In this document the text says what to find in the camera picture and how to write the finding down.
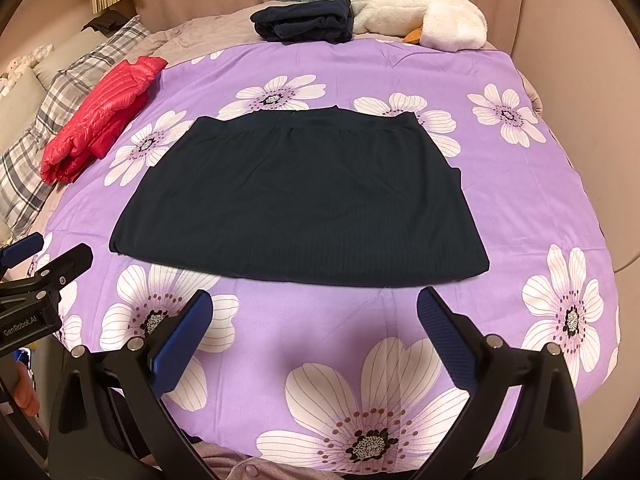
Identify small white plush toys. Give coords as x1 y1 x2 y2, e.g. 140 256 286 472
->
0 45 53 96

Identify white plush goose toy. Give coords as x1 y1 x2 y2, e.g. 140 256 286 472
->
347 0 488 52

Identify plaid pillow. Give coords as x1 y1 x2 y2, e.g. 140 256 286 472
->
0 15 151 238

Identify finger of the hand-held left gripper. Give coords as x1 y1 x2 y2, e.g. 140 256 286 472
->
0 243 95 306
0 232 46 273

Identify purple floral blanket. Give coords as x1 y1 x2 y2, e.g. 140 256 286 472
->
25 40 623 463

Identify small dark brown object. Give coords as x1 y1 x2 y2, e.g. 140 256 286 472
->
82 10 133 31

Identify dark navy sweater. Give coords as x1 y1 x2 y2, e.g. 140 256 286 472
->
109 105 491 288

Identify red puffer jacket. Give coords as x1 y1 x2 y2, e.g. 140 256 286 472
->
41 56 168 185

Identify person's left hand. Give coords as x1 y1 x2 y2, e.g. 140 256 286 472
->
10 360 41 418

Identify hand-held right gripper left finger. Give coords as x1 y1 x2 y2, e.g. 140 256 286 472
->
45 289 215 480

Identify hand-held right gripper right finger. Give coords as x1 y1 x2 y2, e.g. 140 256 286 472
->
410 287 586 480

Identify pinkish grey duvet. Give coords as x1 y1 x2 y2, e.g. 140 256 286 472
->
145 15 281 66

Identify folded dark navy clothes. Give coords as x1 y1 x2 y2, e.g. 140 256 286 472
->
250 0 356 43

